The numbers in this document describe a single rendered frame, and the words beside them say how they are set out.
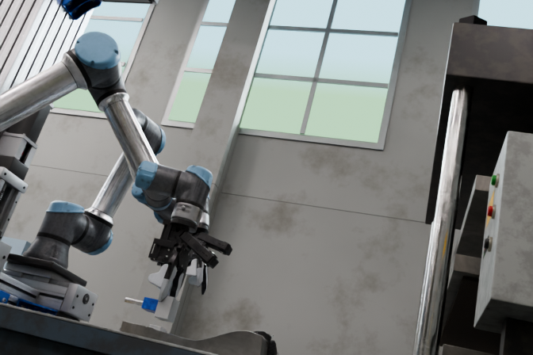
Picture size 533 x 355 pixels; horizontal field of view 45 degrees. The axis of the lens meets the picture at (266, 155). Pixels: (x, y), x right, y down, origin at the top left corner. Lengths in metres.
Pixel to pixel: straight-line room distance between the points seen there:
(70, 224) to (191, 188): 0.70
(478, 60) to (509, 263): 0.79
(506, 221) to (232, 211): 3.26
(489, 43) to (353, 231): 2.48
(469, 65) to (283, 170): 2.75
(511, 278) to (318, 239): 2.99
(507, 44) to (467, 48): 0.12
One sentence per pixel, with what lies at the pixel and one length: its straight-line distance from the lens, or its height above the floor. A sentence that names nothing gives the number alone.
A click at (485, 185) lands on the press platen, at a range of 1.95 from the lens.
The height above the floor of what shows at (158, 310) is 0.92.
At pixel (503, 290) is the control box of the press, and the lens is 1.43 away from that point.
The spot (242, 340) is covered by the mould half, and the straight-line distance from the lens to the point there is 1.66.
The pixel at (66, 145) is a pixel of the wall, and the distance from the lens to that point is 5.40.
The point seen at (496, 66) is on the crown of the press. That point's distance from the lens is 2.03.
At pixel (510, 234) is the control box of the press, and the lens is 1.47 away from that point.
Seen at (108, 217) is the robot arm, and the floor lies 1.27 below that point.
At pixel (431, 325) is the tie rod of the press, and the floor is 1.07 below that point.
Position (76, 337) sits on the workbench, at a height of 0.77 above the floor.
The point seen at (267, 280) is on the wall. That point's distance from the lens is 4.33.
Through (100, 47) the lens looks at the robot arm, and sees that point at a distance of 1.81.
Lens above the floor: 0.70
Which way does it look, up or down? 23 degrees up
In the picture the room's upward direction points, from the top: 15 degrees clockwise
